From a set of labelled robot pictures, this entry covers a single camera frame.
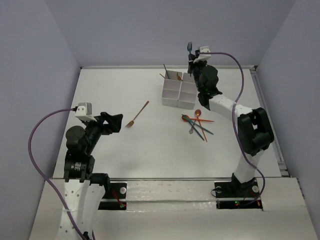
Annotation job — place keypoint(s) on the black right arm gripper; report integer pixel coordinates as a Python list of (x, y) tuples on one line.
[(192, 57)]

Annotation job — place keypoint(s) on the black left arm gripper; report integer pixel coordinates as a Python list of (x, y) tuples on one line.
[(104, 122)]

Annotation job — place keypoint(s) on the dark blue fork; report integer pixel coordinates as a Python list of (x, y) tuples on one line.
[(190, 57)]

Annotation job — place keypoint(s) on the teal chopstick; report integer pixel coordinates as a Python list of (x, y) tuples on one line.
[(199, 129), (166, 72)]

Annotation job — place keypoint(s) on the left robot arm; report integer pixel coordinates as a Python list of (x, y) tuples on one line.
[(84, 189)]

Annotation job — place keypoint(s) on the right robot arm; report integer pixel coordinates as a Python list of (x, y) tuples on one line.
[(251, 127)]

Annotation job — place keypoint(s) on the left white organizer box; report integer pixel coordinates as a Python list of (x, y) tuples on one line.
[(171, 89)]

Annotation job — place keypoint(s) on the white organizer box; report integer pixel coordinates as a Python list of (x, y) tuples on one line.
[(171, 89), (187, 93)]

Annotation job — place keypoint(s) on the right white organizer box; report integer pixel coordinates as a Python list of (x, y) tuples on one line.
[(187, 93)]

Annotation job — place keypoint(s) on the orange plastic spoon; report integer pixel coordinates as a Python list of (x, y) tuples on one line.
[(186, 117)]

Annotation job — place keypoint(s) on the teal chopstick in pile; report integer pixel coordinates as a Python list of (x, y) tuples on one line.
[(199, 129)]

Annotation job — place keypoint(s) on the iridescent small spoon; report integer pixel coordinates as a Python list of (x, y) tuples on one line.
[(192, 128)]

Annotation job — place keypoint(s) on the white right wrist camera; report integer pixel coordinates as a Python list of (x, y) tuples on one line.
[(202, 54)]

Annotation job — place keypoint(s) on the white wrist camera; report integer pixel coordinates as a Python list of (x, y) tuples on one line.
[(84, 112), (202, 54)]

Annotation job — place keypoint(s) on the copper fork long handle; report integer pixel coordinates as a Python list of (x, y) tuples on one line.
[(137, 115)]

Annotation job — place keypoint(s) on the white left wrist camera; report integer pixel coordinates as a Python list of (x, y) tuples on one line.
[(84, 112)]

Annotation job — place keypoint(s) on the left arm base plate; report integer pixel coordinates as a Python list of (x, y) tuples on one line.
[(115, 199)]

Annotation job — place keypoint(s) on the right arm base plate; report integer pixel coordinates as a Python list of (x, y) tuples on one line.
[(227, 199)]

